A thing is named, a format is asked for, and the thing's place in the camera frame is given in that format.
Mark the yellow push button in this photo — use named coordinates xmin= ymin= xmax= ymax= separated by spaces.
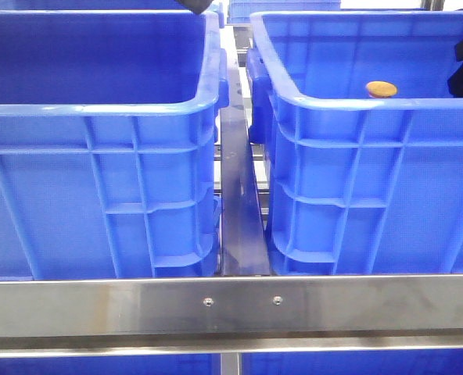
xmin=365 ymin=80 xmax=398 ymax=98

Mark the blue crate rear centre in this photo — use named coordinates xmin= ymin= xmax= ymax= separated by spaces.
xmin=228 ymin=0 xmax=341 ymax=24

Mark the large blue crate right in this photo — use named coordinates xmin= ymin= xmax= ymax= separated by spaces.
xmin=247 ymin=11 xmax=463 ymax=275

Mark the large blue crate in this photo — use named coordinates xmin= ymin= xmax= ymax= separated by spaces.
xmin=247 ymin=11 xmax=463 ymax=275
xmin=0 ymin=10 xmax=228 ymax=281

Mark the large blue crate left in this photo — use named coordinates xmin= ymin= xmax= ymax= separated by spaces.
xmin=0 ymin=10 xmax=228 ymax=281

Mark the blue crate rear left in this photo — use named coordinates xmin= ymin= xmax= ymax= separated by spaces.
xmin=11 ymin=0 xmax=188 ymax=10

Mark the steel centre divider bar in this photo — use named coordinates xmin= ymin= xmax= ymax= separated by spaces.
xmin=219 ymin=62 xmax=271 ymax=277

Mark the blue crate lower right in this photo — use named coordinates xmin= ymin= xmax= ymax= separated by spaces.
xmin=242 ymin=349 xmax=463 ymax=374

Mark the blue crate lower left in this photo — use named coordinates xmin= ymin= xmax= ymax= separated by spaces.
xmin=0 ymin=354 xmax=221 ymax=374

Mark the steel front shelf rail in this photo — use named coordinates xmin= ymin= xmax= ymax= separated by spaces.
xmin=0 ymin=274 xmax=463 ymax=358

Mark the right rail screw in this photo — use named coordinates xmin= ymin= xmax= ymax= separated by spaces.
xmin=272 ymin=296 xmax=283 ymax=305

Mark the rail screw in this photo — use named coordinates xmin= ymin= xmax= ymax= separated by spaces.
xmin=272 ymin=296 xmax=283 ymax=305
xmin=203 ymin=298 xmax=214 ymax=307

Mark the left rail screw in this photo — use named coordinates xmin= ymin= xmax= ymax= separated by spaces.
xmin=203 ymin=298 xmax=214 ymax=307

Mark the steel lower vertical post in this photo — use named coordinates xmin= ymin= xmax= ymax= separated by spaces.
xmin=220 ymin=352 xmax=242 ymax=375

